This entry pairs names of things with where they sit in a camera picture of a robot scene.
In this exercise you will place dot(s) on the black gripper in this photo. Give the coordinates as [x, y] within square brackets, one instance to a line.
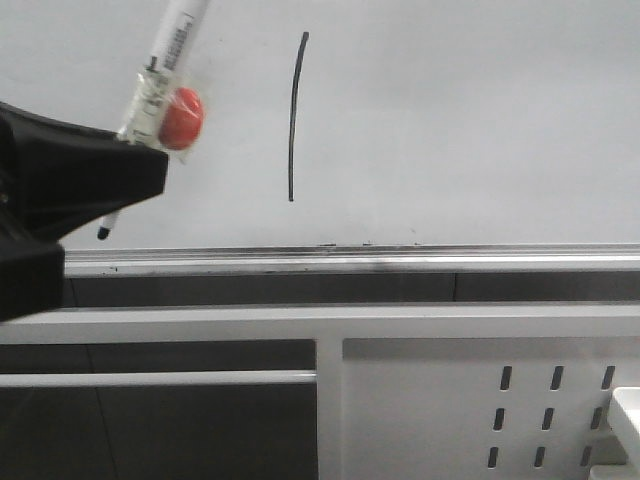
[55, 178]

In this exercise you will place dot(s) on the black whiteboard marker with magnet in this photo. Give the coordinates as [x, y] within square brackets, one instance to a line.
[158, 78]

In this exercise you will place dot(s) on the grey metal whiteboard stand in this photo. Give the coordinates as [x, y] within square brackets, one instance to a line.
[351, 376]

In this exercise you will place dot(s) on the white upper marker tray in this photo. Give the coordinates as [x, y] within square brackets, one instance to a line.
[623, 418]

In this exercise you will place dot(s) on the white lower tray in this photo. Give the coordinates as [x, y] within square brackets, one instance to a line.
[613, 472]

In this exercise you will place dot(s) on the white whiteboard with aluminium frame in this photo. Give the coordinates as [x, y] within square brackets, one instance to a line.
[398, 135]

